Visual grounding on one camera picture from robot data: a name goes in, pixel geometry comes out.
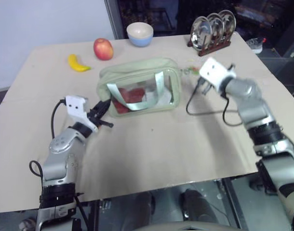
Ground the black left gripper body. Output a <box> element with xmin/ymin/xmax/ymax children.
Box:
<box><xmin>86</xmin><ymin>105</ymin><xmax>103</xmax><ymax>127</ymax></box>

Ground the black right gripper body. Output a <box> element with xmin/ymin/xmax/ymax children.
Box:
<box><xmin>199</xmin><ymin>76</ymin><xmax>214</xmax><ymax>91</ymax></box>

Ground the green clear-front zip pouch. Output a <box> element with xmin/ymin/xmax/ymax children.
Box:
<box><xmin>96</xmin><ymin>56</ymin><xmax>181</xmax><ymax>118</ymax></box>

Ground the red item inside pouch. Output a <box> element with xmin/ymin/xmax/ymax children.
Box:
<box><xmin>112</xmin><ymin>87</ymin><xmax>147</xmax><ymax>114</ymax></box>

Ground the white item inside pouch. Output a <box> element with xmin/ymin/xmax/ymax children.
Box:
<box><xmin>144</xmin><ymin>89</ymin><xmax>174</xmax><ymax>107</ymax></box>

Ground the dark wooden plate rack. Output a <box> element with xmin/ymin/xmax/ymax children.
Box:
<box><xmin>187</xmin><ymin>35</ymin><xmax>232</xmax><ymax>57</ymax></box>

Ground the yellow banana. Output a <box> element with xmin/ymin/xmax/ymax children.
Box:
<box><xmin>67</xmin><ymin>53</ymin><xmax>92</xmax><ymax>73</ymax></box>

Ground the shiny metal plate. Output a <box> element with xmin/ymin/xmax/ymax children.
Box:
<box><xmin>190</xmin><ymin>16</ymin><xmax>212</xmax><ymax>51</ymax></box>
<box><xmin>205</xmin><ymin>13</ymin><xmax>225</xmax><ymax>41</ymax></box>
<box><xmin>218</xmin><ymin>10</ymin><xmax>237</xmax><ymax>36</ymax></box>

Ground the red apple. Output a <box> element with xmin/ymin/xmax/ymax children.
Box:
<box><xmin>93</xmin><ymin>38</ymin><xmax>114</xmax><ymax>61</ymax></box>

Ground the beige cardboard table cover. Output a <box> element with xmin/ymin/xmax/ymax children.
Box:
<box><xmin>0</xmin><ymin>31</ymin><xmax>294</xmax><ymax>215</ymax></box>

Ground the blue and white bowl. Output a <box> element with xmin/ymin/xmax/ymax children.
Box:
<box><xmin>126</xmin><ymin>22</ymin><xmax>154</xmax><ymax>48</ymax></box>

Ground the dark rounded shape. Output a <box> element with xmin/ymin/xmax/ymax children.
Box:
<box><xmin>180</xmin><ymin>189</ymin><xmax>226</xmax><ymax>228</ymax></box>

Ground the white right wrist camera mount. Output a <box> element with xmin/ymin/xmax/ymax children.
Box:
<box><xmin>199</xmin><ymin>57</ymin><xmax>237</xmax><ymax>93</ymax></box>

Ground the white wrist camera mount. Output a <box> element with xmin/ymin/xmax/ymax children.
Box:
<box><xmin>65</xmin><ymin>95</ymin><xmax>100</xmax><ymax>132</ymax></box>
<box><xmin>199</xmin><ymin>57</ymin><xmax>237</xmax><ymax>93</ymax></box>

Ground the green plush keychain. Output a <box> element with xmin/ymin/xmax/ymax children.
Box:
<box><xmin>180</xmin><ymin>65</ymin><xmax>201</xmax><ymax>77</ymax></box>

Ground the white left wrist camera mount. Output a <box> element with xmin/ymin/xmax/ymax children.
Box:
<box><xmin>65</xmin><ymin>95</ymin><xmax>100</xmax><ymax>132</ymax></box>

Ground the thin black cable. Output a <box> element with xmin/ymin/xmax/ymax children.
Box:
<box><xmin>186</xmin><ymin>79</ymin><xmax>238</xmax><ymax>116</ymax></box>

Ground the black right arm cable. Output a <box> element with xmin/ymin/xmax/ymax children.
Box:
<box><xmin>221</xmin><ymin>63</ymin><xmax>244</xmax><ymax>127</ymax></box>

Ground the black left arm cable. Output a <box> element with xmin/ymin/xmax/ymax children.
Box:
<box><xmin>51</xmin><ymin>98</ymin><xmax>67</xmax><ymax>140</ymax></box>

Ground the black looped cable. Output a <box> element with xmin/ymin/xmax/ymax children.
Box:
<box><xmin>28</xmin><ymin>160</ymin><xmax>45</xmax><ymax>180</ymax></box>

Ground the grey window frame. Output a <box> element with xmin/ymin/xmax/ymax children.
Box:
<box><xmin>104</xmin><ymin>0</ymin><xmax>125</xmax><ymax>40</ymax></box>

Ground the black cable under arm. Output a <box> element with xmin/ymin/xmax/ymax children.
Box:
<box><xmin>73</xmin><ymin>192</ymin><xmax>95</xmax><ymax>231</ymax></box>

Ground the metal table frame leg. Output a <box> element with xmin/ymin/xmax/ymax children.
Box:
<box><xmin>214</xmin><ymin>178</ymin><xmax>249</xmax><ymax>231</ymax></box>

